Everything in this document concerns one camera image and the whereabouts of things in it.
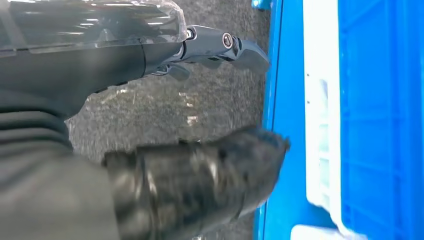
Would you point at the white slotted plastic bin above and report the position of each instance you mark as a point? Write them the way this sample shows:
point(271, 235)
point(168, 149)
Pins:
point(313, 99)

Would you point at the large blue plastic crate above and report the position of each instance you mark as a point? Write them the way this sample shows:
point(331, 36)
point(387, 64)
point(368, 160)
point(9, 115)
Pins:
point(381, 116)

